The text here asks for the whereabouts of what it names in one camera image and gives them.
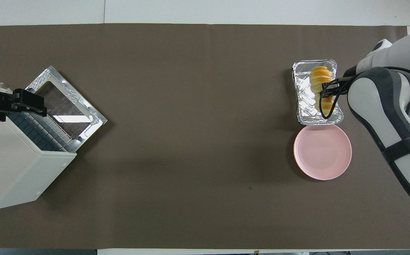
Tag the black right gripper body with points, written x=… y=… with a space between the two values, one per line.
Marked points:
x=346 y=79

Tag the golden sliced bread loaf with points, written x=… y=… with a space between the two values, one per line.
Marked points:
x=319 y=76

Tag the aluminium foil tray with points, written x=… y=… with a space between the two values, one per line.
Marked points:
x=304 y=102

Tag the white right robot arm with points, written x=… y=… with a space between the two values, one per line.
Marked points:
x=371 y=95

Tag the cream toaster oven body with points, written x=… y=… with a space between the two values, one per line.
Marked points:
x=10 y=159

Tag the pink round plate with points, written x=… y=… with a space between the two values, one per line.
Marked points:
x=322 y=150

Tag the brown table mat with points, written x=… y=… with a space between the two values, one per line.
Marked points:
x=190 y=177

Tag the glass oven door metal frame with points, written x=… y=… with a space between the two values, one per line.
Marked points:
x=95 y=118

